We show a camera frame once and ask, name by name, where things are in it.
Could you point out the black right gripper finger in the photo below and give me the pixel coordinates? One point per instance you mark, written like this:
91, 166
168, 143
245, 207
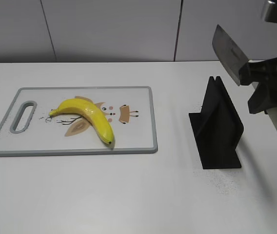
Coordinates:
262, 98

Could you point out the white-handled kitchen knife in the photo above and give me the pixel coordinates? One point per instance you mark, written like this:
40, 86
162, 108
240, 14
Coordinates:
232, 59

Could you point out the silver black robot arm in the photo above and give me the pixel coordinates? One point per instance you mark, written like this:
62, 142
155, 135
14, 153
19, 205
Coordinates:
269, 12

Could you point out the yellow plastic banana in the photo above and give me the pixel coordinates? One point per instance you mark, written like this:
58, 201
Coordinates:
91, 113

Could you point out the black knife stand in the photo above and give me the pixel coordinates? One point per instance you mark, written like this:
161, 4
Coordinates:
217, 128

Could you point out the white grey-rimmed cutting board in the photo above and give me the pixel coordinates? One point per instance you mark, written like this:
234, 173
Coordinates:
27, 130

